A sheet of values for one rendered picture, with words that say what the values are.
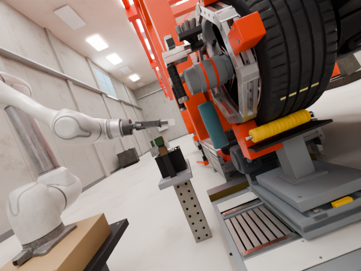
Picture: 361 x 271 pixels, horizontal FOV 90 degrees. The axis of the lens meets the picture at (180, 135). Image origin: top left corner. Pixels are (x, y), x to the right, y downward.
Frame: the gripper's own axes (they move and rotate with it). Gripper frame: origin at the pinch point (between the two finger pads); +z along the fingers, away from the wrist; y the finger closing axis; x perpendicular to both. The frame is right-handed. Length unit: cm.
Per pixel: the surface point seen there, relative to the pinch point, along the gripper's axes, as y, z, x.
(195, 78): -1.5, 14.7, -18.1
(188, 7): 238, 63, -216
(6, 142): 348, -357, -23
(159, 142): 3.0, -5.0, 8.4
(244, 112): -11.1, 31.1, 0.3
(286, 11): -30, 39, -27
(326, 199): -17, 57, 37
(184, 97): -13.5, 7.2, -8.0
